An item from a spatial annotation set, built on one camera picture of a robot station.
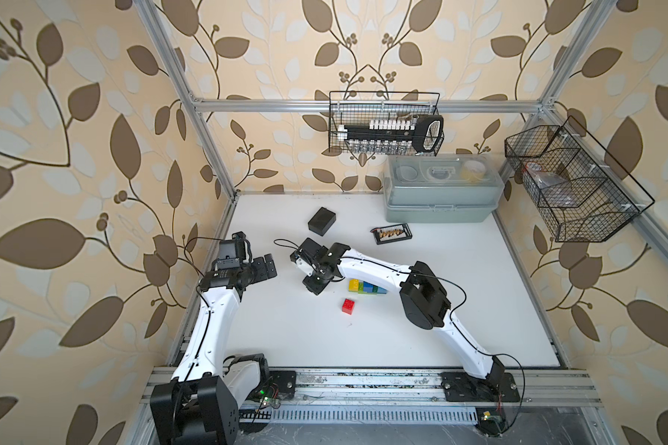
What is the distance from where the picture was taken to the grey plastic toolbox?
0.98 metres

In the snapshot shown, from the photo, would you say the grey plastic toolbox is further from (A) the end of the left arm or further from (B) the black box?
(A) the end of the left arm

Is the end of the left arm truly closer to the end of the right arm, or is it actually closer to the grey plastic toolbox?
the end of the right arm

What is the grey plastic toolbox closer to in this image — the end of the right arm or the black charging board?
the black charging board

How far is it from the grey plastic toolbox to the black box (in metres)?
0.24

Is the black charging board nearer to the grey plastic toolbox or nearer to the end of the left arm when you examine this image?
the grey plastic toolbox

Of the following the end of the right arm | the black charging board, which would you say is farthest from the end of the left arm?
the black charging board

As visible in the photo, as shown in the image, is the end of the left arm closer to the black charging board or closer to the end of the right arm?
the end of the right arm

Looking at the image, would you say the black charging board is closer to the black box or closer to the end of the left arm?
the black box

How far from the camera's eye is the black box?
1083mm
